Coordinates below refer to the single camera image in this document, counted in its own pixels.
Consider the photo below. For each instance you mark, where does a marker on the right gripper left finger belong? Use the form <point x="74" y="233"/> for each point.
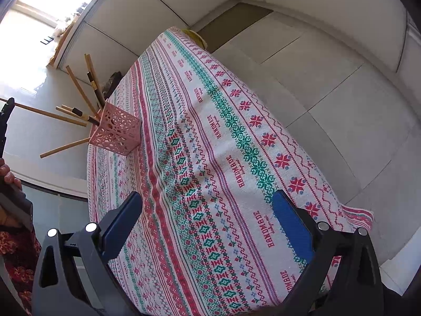
<point x="57" y="287"/>

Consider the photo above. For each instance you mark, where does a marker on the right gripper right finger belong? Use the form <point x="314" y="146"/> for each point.
<point x="341" y="276"/>

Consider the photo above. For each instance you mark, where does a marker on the light wooden chopstick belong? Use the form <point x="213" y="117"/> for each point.
<point x="65" y="147"/>
<point x="68" y="112"/>

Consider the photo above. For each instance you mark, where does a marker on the black gold-banded chopstick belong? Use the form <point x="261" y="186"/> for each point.
<point x="98" y="93"/>

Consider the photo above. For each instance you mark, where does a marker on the pink plastic lattice basket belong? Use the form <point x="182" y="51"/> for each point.
<point x="118" y="131"/>

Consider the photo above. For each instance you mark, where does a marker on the left floral sleeve forearm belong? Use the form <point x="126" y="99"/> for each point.
<point x="20" y="250"/>

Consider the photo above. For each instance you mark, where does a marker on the person's left hand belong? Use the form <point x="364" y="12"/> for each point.
<point x="8" y="176"/>

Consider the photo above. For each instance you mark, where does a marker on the dark trash bin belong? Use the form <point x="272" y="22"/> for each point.
<point x="109" y="87"/>

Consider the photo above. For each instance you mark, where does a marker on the patterned handmade tablecloth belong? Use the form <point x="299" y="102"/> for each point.
<point x="210" y="159"/>

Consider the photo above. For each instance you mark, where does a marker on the dark floor mat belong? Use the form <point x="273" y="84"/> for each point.
<point x="230" y="23"/>

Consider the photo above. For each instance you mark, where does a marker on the white base cabinets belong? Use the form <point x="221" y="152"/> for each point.
<point x="115" y="32"/>

